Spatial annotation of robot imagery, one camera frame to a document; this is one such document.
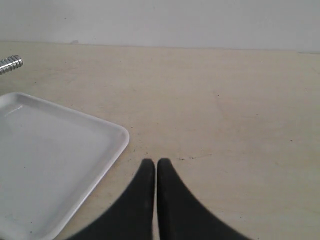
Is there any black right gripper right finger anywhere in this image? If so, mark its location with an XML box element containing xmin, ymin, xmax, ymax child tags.
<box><xmin>156</xmin><ymin>158</ymin><xmax>248</xmax><ymax>240</ymax></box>

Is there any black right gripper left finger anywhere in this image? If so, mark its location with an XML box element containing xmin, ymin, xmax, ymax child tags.
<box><xmin>69</xmin><ymin>158</ymin><xmax>155</xmax><ymax>240</ymax></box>

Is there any chrome dumbbell bar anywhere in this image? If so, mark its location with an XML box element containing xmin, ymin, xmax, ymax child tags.
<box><xmin>0</xmin><ymin>55</ymin><xmax>24</xmax><ymax>75</ymax></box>

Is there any white rectangular plastic tray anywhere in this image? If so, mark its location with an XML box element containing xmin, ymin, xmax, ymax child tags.
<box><xmin>0</xmin><ymin>92</ymin><xmax>130</xmax><ymax>240</ymax></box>

